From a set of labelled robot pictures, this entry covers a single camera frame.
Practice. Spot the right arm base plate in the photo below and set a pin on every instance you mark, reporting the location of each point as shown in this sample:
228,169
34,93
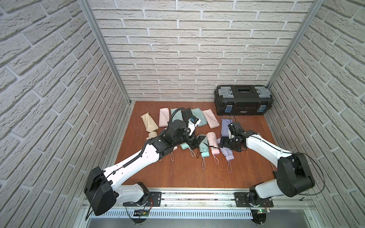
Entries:
250,199

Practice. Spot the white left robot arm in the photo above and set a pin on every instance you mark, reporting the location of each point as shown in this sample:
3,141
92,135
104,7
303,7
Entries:
105,188

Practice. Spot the black plastic toolbox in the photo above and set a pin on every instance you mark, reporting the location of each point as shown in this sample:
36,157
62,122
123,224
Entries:
242,100

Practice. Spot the beige umbrella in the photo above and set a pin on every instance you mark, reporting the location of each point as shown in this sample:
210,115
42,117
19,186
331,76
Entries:
152,135

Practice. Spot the light pink sleeved umbrella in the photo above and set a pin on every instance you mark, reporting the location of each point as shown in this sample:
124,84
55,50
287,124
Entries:
164,117

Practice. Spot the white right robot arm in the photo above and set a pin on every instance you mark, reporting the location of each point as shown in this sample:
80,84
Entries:
293,175

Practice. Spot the beige umbrella sleeve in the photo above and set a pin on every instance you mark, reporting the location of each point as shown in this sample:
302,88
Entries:
149,123

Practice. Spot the mint green sleeved umbrella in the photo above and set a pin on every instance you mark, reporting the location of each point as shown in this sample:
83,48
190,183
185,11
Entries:
176,115

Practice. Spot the black umbrella sleeve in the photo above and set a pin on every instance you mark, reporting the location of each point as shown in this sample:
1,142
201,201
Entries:
186,114

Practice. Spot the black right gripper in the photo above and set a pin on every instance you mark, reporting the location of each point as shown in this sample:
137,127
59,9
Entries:
225,143

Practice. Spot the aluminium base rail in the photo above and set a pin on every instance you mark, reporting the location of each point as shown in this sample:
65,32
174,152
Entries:
206,208

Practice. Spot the lilac sleeved umbrella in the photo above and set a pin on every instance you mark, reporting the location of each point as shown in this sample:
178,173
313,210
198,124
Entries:
225,126

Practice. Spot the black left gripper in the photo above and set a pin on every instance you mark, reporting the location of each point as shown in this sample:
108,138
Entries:
196,141

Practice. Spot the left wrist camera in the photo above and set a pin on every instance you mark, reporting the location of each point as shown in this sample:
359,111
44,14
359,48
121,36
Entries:
193,122

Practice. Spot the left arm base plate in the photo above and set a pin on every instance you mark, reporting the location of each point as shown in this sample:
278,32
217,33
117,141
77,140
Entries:
153,199

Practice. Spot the small mint green sleeve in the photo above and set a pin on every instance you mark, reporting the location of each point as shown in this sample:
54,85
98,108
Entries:
197,112

